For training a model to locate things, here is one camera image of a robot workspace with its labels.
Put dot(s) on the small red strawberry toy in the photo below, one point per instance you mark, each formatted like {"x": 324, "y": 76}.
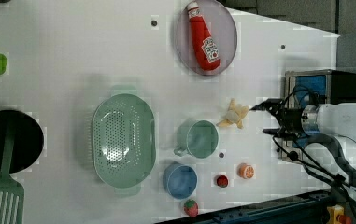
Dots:
{"x": 222, "y": 181}

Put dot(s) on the blue cup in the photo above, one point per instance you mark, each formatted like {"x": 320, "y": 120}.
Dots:
{"x": 179, "y": 180}

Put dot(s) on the green slotted spatula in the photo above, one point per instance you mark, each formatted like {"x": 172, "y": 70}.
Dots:
{"x": 11, "y": 191}

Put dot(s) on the orange slice toy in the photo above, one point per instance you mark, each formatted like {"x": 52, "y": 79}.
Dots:
{"x": 246, "y": 171}

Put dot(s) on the red strawberry green leaves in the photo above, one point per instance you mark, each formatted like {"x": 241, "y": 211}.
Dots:
{"x": 191, "y": 208}

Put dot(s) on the red plush ketchup bottle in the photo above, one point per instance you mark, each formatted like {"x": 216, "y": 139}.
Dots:
{"x": 205, "y": 49}

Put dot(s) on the green colander basket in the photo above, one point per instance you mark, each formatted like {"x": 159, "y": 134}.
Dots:
{"x": 123, "y": 133}

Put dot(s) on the yellow emergency stop button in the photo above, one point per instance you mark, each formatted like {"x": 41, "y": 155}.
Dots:
{"x": 337, "y": 215}

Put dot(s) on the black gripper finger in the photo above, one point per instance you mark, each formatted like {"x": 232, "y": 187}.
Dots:
{"x": 271, "y": 105}
{"x": 275, "y": 131}

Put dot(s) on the silver toaster oven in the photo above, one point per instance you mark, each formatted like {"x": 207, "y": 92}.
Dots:
{"x": 328, "y": 101}

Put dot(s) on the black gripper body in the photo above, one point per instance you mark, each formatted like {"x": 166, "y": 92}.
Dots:
{"x": 289, "y": 120}

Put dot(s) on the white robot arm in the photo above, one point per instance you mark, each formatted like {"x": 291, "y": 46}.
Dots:
{"x": 324, "y": 158}

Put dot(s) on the black frying pan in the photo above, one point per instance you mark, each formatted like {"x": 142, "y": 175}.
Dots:
{"x": 28, "y": 143}

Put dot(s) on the yellow plush peeled banana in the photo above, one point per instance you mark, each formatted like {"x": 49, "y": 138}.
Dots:
{"x": 234, "y": 115}

